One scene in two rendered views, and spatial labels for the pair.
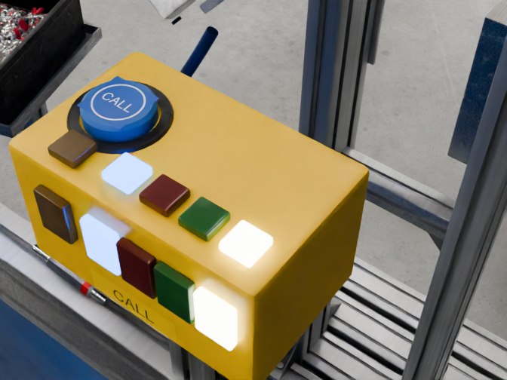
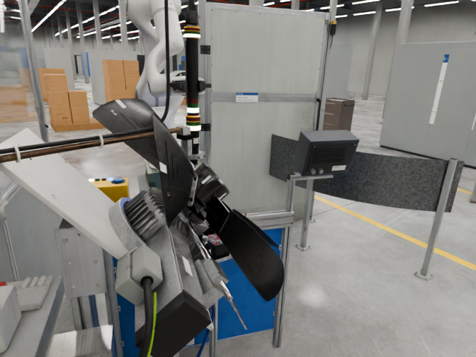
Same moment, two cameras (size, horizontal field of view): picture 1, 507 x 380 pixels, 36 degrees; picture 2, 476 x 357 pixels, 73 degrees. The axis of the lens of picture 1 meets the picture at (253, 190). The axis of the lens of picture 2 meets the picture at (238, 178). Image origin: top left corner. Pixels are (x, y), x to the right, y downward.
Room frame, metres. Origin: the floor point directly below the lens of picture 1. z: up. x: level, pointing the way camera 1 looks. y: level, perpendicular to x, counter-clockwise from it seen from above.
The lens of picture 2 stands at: (1.44, -0.63, 1.53)
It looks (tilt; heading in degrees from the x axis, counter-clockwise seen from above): 19 degrees down; 127
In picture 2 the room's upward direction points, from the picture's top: 2 degrees clockwise
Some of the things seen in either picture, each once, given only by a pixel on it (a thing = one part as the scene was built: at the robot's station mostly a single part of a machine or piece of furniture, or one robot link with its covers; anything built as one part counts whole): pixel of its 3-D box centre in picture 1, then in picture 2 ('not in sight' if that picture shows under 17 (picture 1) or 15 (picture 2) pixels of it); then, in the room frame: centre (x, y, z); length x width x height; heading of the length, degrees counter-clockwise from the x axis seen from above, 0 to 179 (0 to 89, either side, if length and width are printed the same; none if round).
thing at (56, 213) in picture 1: (56, 214); not in sight; (0.26, 0.10, 1.04); 0.02 x 0.01 x 0.03; 54
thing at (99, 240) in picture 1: (102, 245); not in sight; (0.24, 0.07, 1.04); 0.02 x 0.01 x 0.03; 54
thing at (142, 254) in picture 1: (138, 268); not in sight; (0.23, 0.06, 1.04); 0.02 x 0.01 x 0.03; 54
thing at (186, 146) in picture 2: not in sight; (190, 142); (0.74, 0.05, 1.31); 0.09 x 0.07 x 0.10; 89
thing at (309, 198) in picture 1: (190, 219); (108, 193); (0.28, 0.03, 1.02); 0.16 x 0.10 x 0.11; 54
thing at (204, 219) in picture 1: (204, 219); not in sight; (0.23, 0.02, 1.08); 0.02 x 0.02 x 0.01; 54
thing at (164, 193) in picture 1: (164, 195); not in sight; (0.25, 0.04, 1.08); 0.02 x 0.02 x 0.01; 54
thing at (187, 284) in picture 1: (176, 292); not in sight; (0.22, 0.04, 1.04); 0.02 x 0.01 x 0.03; 54
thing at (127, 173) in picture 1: (127, 173); not in sight; (0.26, 0.06, 1.08); 0.02 x 0.02 x 0.01; 54
